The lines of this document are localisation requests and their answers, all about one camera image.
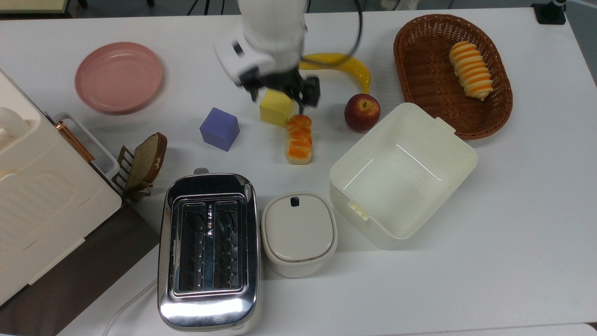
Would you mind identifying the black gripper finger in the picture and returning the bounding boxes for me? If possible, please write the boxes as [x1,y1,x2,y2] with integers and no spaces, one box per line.
[302,76,322,115]
[241,75,262,102]

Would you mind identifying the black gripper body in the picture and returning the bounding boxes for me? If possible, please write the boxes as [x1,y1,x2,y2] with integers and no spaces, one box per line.
[247,66,309,102]

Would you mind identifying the orange glazed bread loaf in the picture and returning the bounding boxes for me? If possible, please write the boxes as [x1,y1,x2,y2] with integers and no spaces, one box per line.
[285,114,313,165]

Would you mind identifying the brown wicker basket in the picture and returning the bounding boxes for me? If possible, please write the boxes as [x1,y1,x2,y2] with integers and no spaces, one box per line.
[393,14,514,140]

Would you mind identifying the brown bread slice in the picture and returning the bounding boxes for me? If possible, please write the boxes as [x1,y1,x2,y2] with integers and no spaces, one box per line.
[125,133,168,192]

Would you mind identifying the spiral striped bread roll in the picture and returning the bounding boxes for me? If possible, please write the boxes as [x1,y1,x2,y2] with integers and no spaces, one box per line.
[449,41,494,101]

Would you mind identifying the yellow foam cube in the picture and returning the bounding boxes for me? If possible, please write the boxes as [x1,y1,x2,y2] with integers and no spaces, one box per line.
[259,89,296,127]

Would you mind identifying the yellow banana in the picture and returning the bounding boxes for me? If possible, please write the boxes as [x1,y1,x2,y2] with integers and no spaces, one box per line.
[298,53,372,95]

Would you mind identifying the purple foam cube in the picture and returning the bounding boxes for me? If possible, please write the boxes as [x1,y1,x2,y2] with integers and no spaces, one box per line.
[200,107,240,152]

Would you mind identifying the red apple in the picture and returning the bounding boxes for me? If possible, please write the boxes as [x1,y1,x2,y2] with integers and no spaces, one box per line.
[344,93,381,133]

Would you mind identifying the cream open plastic box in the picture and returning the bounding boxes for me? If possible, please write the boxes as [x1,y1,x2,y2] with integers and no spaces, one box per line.
[329,102,478,250]

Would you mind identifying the pink plate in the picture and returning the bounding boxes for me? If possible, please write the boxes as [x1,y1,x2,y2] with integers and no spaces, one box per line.
[75,42,164,114]

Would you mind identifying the small white lidded container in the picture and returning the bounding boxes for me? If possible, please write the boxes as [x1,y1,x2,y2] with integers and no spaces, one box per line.
[260,192,338,279]

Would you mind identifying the silver two-slot toaster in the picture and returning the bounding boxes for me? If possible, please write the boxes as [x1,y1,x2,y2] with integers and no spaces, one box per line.
[157,168,262,334]

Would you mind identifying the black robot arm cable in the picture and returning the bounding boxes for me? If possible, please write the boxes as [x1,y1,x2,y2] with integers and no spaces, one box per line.
[301,0,365,61]

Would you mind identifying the golden wire toast rack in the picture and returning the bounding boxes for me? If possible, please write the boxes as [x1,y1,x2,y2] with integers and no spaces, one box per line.
[114,146,153,202]

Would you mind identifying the cream plastic cabinet with handles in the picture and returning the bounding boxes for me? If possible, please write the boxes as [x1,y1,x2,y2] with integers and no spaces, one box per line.
[0,70,123,306]

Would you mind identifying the white toaster power cord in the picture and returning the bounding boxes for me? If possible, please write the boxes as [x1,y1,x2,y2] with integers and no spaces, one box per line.
[102,278,160,336]

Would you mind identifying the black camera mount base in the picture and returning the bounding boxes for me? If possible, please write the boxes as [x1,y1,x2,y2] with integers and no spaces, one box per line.
[532,0,568,25]

